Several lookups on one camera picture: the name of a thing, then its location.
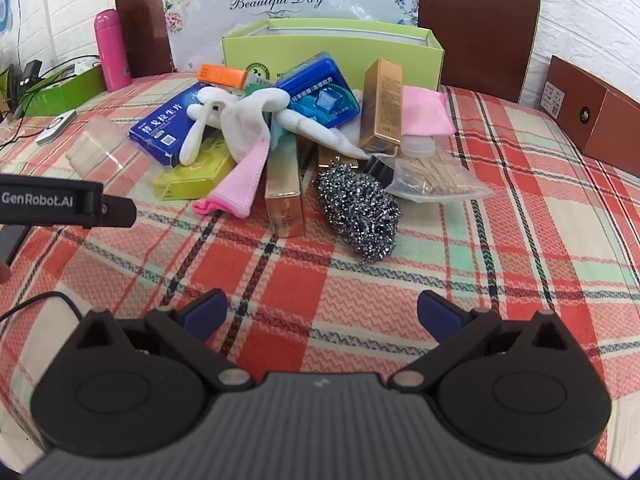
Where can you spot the clear bag of toothpicks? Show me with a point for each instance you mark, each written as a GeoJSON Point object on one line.
{"type": "Point", "coordinates": [440, 177]}

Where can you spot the black charger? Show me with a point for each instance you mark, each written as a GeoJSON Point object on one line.
{"type": "Point", "coordinates": [27, 74]}

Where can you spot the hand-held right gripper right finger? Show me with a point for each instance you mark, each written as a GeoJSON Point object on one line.
{"type": "Point", "coordinates": [437, 317]}

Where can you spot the brown wooden headboard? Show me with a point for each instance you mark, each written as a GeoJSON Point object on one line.
{"type": "Point", "coordinates": [475, 25]}

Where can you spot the orange small box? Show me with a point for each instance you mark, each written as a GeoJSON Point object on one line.
{"type": "Point", "coordinates": [222, 76]}

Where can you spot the pink thermos bottle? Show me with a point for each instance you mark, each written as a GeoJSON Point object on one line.
{"type": "Point", "coordinates": [112, 50]}

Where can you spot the clear plastic cup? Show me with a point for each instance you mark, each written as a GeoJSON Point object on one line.
{"type": "Point", "coordinates": [417, 146]}

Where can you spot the light green cardboard box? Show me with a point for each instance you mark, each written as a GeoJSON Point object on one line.
{"type": "Point", "coordinates": [350, 47]}

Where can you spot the pink cloth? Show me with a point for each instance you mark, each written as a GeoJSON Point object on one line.
{"type": "Point", "coordinates": [240, 180]}
{"type": "Point", "coordinates": [425, 110]}

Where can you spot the green cardboard tray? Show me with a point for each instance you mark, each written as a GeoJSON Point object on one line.
{"type": "Point", "coordinates": [65, 92]}

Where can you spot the gold cardboard box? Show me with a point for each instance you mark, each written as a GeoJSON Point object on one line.
{"type": "Point", "coordinates": [285, 195]}
{"type": "Point", "coordinates": [337, 155]}
{"type": "Point", "coordinates": [382, 105]}

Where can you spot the blue plastic container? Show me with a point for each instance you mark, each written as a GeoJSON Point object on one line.
{"type": "Point", "coordinates": [320, 90]}

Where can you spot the silver white remote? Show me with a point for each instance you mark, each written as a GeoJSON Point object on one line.
{"type": "Point", "coordinates": [55, 127]}

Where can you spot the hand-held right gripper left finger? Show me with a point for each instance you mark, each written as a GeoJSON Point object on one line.
{"type": "Point", "coordinates": [205, 312]}

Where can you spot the white rabbit figure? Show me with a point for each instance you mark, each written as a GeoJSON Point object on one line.
{"type": "Point", "coordinates": [200, 120]}

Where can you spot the white cloth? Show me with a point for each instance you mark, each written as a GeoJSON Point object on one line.
{"type": "Point", "coordinates": [250, 115]}

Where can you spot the person's left hand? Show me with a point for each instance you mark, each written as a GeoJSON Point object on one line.
{"type": "Point", "coordinates": [3, 273]}

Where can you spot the blue medicine box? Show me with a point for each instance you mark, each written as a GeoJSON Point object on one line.
{"type": "Point", "coordinates": [160, 127]}

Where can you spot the steel wool scrubber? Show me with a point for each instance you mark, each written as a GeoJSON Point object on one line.
{"type": "Point", "coordinates": [360, 210]}

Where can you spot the clear plastic toothpick box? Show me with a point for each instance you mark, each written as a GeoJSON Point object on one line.
{"type": "Point", "coordinates": [95, 147]}

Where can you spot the brown cardboard box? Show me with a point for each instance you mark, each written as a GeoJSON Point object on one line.
{"type": "Point", "coordinates": [595, 110]}

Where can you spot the plaid bed sheet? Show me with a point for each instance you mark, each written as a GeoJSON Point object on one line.
{"type": "Point", "coordinates": [325, 280]}

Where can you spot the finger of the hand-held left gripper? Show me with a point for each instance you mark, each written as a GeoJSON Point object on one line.
{"type": "Point", "coordinates": [120, 212]}

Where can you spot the yellow medicine box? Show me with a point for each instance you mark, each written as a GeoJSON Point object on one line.
{"type": "Point", "coordinates": [195, 172]}

